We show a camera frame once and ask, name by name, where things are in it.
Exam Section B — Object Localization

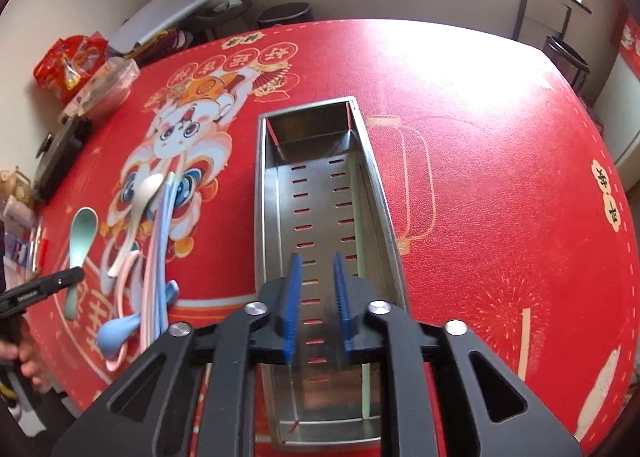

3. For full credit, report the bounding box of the red printed table mat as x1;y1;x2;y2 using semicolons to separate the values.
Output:
22;20;639;457

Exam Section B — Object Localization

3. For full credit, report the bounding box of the black electric pan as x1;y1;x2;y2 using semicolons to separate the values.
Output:
32;117;93;203

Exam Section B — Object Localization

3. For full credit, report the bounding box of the red snack bag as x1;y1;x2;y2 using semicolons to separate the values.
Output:
34;34;108;105

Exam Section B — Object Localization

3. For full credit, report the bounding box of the black metal stool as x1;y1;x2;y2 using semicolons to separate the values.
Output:
542;36;591;93

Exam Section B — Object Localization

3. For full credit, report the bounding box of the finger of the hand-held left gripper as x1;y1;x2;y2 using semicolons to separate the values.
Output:
27;267;85;294

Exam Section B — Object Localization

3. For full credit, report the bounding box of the pink spoon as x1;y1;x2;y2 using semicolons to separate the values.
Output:
105;249;141;373

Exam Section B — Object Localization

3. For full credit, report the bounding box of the blue chopstick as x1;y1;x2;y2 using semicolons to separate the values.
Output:
156;177;175;333
150;180;171;338

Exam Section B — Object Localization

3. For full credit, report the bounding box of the blue spoon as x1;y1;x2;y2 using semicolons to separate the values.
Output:
96;280;180;355

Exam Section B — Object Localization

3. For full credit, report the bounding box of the red wall poster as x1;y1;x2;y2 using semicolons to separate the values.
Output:
611;2;640;75

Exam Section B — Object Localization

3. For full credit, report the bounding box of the green spoon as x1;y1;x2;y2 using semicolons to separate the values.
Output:
65;207;99;322

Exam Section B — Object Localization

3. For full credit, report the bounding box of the white cabinet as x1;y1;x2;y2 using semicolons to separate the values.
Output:
595;57;640;168

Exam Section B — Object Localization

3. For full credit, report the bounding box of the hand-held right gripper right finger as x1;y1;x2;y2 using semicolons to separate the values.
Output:
333;251;584;457

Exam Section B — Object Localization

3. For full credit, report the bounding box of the stainless steel utensil tray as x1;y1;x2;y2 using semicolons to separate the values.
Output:
256;96;412;443

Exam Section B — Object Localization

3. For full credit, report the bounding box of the person's left hand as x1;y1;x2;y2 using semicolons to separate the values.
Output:
0;322;48;393

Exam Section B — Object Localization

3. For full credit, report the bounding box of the glass jar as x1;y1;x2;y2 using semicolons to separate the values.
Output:
0;170;33;208

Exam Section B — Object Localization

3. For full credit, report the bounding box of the stack of packets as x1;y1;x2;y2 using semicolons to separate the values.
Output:
2;214;45;274

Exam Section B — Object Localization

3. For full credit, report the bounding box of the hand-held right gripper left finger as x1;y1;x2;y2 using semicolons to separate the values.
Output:
52;253;303;457

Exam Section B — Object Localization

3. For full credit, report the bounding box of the black trash bin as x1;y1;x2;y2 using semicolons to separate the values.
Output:
257;2;315;29

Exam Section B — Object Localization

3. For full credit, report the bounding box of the white spoon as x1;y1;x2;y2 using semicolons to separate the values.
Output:
107;173;166;278

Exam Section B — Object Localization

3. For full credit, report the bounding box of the white folded table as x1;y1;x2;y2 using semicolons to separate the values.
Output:
107;0;238;58

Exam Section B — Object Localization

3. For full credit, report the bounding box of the glass bowl with plastic wrap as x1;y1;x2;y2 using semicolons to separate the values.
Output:
60;57;141;120

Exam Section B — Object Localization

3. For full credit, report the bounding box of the pink chopstick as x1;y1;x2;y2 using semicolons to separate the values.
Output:
141;187;167;343

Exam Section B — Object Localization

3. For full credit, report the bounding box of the person's dark clothing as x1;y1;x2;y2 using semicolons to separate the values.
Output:
0;387;93;457

